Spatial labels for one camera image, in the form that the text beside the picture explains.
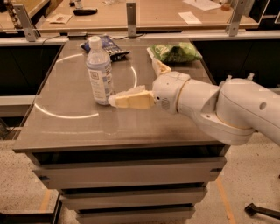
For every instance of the grey drawer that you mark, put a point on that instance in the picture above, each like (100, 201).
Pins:
(142, 198)
(131, 173)
(161, 214)

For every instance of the blue plastic water bottle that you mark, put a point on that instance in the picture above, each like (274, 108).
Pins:
(100, 71)

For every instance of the black chair leg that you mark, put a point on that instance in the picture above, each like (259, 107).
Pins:
(252, 209)

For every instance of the left metal bracket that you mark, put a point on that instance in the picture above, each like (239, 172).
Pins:
(27, 26)

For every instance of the blue chip bag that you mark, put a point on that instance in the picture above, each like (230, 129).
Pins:
(112, 49)

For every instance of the clear sanitizer bottle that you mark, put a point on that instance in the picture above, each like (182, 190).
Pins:
(229, 77)
(251, 76)

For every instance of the clear sanitizer bottle right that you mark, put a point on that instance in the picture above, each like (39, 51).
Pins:
(251, 76)

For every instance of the small paper card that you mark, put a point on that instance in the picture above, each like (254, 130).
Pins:
(59, 19)

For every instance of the grey drawer cabinet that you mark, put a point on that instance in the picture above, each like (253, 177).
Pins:
(66, 126)

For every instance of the clear sanitizer bottle left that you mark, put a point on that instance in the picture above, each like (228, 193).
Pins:
(229, 77)

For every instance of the bottom grey drawer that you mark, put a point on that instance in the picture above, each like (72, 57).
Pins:
(161, 214)

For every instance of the right metal bracket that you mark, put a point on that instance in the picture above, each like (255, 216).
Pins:
(240, 8)

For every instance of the large white paper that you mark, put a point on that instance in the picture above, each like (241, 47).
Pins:
(204, 5)

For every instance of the top grey drawer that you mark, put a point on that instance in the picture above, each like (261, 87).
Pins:
(131, 173)

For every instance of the wooden desk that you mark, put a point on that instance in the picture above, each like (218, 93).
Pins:
(151, 16)

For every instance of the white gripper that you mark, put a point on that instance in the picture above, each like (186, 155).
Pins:
(168, 91)

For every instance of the middle metal bracket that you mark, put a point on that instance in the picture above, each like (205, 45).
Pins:
(131, 19)

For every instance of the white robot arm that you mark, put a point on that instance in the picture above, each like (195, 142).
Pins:
(230, 112)

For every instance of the middle grey drawer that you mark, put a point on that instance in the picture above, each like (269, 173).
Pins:
(142, 198)

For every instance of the metal bracket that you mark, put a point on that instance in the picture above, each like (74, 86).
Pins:
(240, 8)
(131, 19)
(27, 26)

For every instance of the white paper sheet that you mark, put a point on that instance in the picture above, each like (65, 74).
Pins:
(189, 18)

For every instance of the black remote on desk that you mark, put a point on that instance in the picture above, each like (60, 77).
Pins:
(84, 12)

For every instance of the green rice chip bag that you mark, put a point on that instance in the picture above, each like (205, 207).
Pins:
(175, 53)

